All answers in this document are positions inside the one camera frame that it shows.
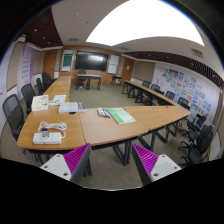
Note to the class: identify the green folder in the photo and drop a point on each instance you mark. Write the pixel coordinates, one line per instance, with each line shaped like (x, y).
(120, 115)

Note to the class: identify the white box on table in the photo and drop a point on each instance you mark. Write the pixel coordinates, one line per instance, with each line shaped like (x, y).
(68, 107)

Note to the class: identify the white power strip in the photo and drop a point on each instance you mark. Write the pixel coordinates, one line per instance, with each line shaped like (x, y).
(51, 138)

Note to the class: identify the white whiteboard right of display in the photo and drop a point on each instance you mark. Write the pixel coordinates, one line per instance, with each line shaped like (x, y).
(113, 64)

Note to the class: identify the black office chair near left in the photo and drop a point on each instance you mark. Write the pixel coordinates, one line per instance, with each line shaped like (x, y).
(14, 114)

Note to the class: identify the wooden door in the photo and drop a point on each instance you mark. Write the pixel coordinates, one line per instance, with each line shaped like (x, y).
(127, 69)

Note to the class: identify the front wooden desk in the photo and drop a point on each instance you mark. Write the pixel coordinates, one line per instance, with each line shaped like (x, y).
(89, 79)

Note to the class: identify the white bag on table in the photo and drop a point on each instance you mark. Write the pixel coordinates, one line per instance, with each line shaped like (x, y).
(40, 103)

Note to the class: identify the black white charger plug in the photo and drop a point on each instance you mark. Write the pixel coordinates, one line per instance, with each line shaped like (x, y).
(45, 132)

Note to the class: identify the purple wall banner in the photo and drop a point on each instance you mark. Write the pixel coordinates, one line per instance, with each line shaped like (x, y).
(25, 68)

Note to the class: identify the black office chair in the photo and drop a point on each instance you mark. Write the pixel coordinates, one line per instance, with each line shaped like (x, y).
(28, 94)
(14, 114)
(199, 145)
(196, 127)

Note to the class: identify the green board left of display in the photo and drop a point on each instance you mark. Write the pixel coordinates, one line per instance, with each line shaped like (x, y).
(67, 60)

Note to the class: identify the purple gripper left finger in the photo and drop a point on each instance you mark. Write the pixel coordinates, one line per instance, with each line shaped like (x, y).
(69, 166)

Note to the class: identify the red marker pen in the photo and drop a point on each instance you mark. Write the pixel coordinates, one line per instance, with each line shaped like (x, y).
(104, 113)

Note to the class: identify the white paper stack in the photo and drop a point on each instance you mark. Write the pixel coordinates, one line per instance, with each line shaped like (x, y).
(57, 100)

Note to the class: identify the colourful wall posters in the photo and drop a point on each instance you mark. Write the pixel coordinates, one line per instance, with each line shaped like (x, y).
(183, 84)

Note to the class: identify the white eraser block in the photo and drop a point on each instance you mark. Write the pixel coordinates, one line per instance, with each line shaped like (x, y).
(100, 111)

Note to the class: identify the large black wall display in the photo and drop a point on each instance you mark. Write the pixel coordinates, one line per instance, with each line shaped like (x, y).
(91, 61)

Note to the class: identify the black office chair near right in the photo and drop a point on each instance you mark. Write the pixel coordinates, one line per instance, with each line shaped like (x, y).
(199, 145)

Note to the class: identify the black chair at front desk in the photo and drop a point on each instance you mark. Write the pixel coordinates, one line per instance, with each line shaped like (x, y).
(81, 77)

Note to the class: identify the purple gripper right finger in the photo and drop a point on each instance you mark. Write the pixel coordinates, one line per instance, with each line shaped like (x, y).
(152, 167)

